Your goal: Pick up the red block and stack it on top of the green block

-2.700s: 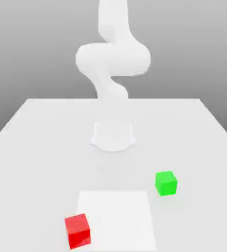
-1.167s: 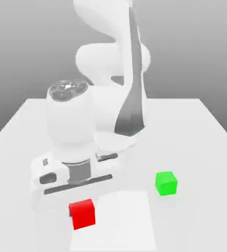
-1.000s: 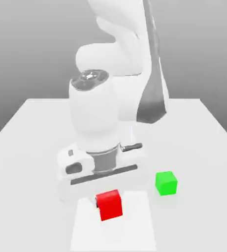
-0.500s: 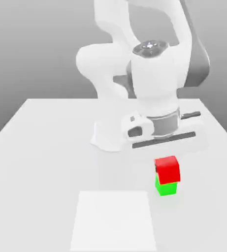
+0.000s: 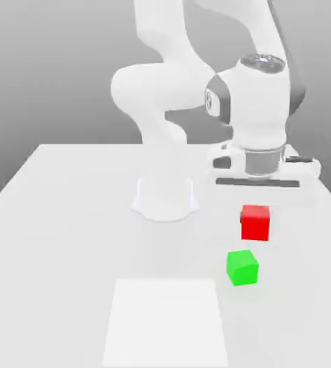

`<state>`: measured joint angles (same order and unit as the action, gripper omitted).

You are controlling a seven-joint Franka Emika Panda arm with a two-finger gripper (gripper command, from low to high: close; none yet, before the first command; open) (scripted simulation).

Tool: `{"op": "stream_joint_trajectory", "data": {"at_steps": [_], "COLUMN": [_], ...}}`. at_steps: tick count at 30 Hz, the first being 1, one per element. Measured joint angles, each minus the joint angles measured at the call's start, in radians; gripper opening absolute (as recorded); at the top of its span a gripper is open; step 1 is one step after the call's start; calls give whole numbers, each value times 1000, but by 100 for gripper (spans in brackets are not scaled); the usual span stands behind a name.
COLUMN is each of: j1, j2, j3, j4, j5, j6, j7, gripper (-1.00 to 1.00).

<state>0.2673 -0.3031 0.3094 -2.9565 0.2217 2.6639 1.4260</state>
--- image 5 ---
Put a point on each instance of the small green cube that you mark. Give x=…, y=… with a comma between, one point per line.
x=241, y=268

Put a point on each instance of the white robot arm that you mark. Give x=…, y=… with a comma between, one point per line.
x=165, y=86

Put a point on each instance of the small red cube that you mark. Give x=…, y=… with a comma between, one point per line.
x=255, y=224

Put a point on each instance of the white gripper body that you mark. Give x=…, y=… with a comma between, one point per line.
x=257, y=189

